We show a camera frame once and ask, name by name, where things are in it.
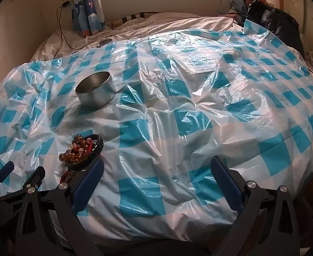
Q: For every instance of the white bedding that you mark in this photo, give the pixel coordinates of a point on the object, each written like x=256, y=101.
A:
x=145, y=25

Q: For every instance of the pile of clothes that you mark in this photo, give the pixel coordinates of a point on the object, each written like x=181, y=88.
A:
x=240, y=4

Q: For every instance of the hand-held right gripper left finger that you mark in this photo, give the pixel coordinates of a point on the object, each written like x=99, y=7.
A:
x=88, y=181

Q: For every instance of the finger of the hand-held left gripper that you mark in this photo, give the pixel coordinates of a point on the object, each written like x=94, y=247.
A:
x=4, y=170
x=36, y=175

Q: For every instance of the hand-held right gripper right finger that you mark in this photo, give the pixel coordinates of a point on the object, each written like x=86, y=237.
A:
x=225, y=184

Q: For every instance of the small round metal lid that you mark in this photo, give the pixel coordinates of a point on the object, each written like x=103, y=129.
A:
x=105, y=43

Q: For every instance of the round metal tin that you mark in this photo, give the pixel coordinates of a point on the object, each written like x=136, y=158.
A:
x=95, y=98

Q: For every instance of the blue white checkered plastic sheet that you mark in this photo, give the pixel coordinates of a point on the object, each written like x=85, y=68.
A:
x=172, y=112

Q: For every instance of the striped pillow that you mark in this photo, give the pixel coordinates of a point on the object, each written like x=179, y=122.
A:
x=127, y=19

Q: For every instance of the black plastic bag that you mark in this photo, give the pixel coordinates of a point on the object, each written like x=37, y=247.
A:
x=273, y=18

